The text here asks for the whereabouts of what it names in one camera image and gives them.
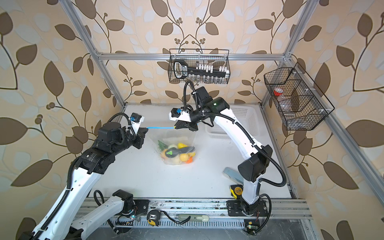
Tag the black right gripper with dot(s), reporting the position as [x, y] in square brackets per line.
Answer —
[186, 124]

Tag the clear zip bag blue zipper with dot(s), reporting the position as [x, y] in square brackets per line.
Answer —
[171, 136]

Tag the white radish with green leaves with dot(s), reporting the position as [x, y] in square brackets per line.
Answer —
[167, 148]

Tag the aluminium frame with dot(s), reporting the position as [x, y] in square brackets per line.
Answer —
[368, 171]

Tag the black wire basket back wall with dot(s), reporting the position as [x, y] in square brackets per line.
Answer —
[215, 57]

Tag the yellow black tape measure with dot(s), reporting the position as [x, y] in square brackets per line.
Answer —
[236, 191]

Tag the light blue case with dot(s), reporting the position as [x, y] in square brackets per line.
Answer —
[233, 175]

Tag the orange toy fruit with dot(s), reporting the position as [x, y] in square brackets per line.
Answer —
[190, 160]

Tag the black wire basket right wall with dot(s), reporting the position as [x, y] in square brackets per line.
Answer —
[303, 105]

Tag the white plastic perforated basket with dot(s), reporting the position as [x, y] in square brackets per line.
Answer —
[247, 116]

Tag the black tool in wire basket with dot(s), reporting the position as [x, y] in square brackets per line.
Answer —
[182, 70]

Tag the black tape measure on rail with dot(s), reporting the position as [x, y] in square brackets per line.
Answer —
[153, 217]

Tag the red item in wire basket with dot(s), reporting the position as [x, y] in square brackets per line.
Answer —
[278, 91]

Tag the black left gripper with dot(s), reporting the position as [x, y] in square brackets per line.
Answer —
[139, 137]

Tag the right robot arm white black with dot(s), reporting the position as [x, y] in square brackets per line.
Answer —
[257, 157]

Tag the yellow corn toy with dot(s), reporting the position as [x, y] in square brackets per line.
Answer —
[181, 145]

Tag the pale green utility knife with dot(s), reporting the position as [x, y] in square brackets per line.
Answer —
[193, 218]

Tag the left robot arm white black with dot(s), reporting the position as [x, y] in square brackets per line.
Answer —
[84, 172]

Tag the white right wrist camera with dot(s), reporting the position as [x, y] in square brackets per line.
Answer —
[179, 115]

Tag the black wire basket wall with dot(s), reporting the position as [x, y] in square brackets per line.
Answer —
[215, 57]
[303, 105]

